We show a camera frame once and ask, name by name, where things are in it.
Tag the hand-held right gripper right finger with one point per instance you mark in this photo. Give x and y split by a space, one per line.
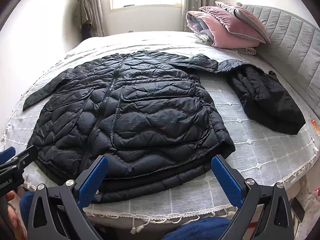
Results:
226 180

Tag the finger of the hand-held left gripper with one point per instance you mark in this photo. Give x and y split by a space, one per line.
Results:
25 156
7 153

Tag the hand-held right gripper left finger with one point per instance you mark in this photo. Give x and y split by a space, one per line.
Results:
92 182

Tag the black quilted jacket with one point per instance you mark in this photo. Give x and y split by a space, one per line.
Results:
150 110

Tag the person's left hand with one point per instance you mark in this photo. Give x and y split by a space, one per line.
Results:
10 196

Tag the bed with white checked bedspread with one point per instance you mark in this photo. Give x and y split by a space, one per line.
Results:
250 155

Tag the dark flat object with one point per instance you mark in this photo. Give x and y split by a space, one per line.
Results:
298 208

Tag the black folded garment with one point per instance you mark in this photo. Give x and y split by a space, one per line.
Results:
265 100

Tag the white beaded cloth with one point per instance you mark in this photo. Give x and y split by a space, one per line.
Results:
248 51

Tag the dark hanging garment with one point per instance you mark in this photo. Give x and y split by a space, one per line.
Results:
86 32

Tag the pink velvet pillow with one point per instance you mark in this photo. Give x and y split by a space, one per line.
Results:
232 27

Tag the grey padded headboard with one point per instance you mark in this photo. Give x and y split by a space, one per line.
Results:
287 37

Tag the olive hanging coat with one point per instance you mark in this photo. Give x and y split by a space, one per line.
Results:
83 12

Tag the pink and grey folded quilt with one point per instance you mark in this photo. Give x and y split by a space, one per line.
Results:
197 22

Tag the grey pillow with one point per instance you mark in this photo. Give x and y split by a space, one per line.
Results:
247 13

